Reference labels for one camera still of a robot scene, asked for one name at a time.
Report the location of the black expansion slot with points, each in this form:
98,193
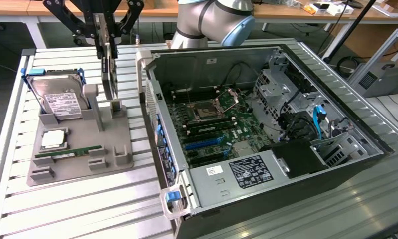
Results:
209,161
206,154
199,138

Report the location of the blue expansion slot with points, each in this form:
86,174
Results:
203,144

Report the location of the thin metal locking lever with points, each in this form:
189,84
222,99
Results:
187,97

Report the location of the CPU socket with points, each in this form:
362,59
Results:
205,110

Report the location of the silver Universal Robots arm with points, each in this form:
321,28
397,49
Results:
215,22

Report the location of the perforated metal disk bay cage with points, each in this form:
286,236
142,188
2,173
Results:
285,99

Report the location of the black stand pole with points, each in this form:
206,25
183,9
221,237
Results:
350,27

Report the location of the long wooden desk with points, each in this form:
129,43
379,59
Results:
20,7

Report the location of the grey power supply unit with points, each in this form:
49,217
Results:
211,189

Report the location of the open black PC case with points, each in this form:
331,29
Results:
285,199

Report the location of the green RAM stick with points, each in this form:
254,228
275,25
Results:
71,152

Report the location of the aluminium profile frame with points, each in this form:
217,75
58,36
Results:
385,49

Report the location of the orange small box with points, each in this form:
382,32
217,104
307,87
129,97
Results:
307,9

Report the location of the black RAM stick with label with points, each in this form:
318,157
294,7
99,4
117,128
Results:
209,129

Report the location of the hard disk in blue carrier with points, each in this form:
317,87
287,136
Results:
58,99

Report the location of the green motherboard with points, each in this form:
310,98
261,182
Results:
242,124

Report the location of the silver CPU chip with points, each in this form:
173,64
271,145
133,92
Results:
53,139

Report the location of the metal disk bay bracket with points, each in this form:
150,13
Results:
345,149

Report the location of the graphics card with black fan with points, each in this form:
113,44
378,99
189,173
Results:
109,74

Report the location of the grey computer tower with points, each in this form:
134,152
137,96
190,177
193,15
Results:
381,79

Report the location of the black and white box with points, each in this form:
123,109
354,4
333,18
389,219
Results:
318,7

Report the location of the black RAM slot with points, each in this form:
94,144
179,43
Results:
195,95
211,120

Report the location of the black office chair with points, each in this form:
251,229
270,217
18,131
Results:
78,41

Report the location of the metal socket cover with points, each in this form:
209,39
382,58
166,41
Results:
222,94

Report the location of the grey parts rack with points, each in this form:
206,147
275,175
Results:
82,139

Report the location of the black plastic shroud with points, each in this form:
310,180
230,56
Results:
298,159

